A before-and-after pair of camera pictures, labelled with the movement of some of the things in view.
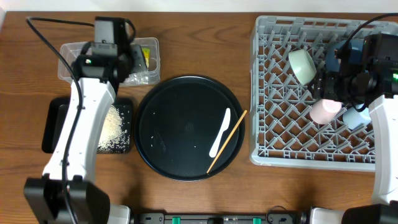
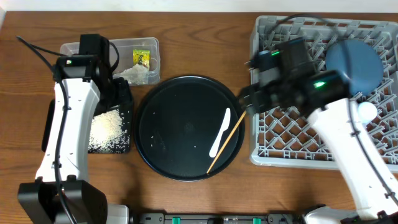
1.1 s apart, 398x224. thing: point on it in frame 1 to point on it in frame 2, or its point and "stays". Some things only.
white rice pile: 114,139 stays
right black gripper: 324,84 to 249,96
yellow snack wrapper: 146,51 stays
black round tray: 177,123 stays
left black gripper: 137,58 to 121,94
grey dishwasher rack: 282,133 stays
